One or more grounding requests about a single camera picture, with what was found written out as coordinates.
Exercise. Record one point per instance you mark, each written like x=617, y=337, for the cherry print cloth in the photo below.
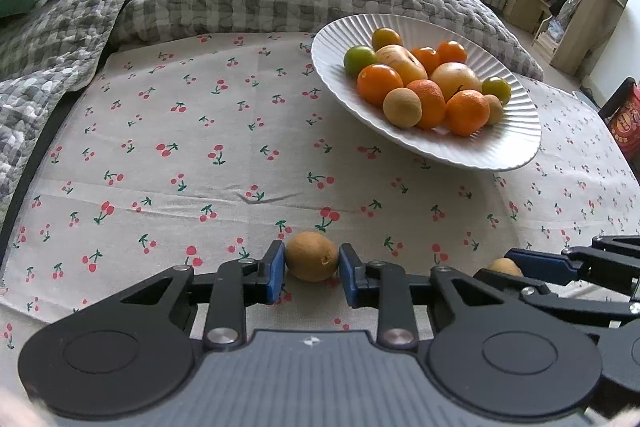
x=175, y=117

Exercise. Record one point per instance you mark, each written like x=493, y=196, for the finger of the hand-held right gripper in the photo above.
x=535, y=262
x=575, y=299

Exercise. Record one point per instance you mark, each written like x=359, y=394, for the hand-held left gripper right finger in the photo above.
x=350, y=277

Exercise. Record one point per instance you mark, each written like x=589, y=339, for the yellow-green tangerine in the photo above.
x=386, y=39

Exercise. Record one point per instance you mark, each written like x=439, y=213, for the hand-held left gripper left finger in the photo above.
x=275, y=274

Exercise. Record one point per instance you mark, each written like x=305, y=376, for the tan small tomato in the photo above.
x=495, y=109

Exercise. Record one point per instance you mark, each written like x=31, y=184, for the brown kiwi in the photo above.
x=506, y=266
x=311, y=255
x=401, y=107

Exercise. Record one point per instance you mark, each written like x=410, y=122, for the orange mandarin with stem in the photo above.
x=467, y=112

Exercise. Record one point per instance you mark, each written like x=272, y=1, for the orange cherry tomato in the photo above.
x=379, y=83

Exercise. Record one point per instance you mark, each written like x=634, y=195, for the red printed box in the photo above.
x=625, y=122

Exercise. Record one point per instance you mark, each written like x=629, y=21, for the white ribbed plate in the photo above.
x=450, y=152

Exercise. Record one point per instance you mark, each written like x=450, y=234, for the small orange tangerine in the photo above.
x=425, y=59
x=451, y=53

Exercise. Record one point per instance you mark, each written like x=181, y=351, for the yellow apple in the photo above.
x=401, y=64

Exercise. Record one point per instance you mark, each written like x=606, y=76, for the green cherry tomato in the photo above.
x=360, y=60

